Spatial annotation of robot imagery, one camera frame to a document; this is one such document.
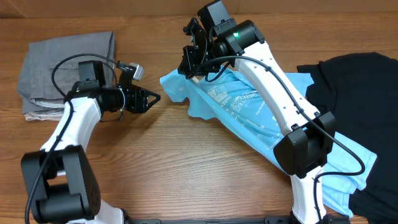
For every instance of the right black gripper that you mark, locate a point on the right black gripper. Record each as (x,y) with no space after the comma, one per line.
(188,65)

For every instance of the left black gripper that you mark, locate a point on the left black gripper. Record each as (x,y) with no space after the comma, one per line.
(138,97)

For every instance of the light blue t-shirt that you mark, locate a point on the light blue t-shirt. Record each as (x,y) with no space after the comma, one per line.
(234,101)

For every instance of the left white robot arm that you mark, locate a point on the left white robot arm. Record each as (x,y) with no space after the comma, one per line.
(59,180)

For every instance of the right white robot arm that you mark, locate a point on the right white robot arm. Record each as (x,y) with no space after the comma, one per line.
(307,135)

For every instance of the black garment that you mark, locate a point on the black garment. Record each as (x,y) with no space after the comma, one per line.
(361,91)

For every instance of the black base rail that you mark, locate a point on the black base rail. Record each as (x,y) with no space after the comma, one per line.
(267,220)

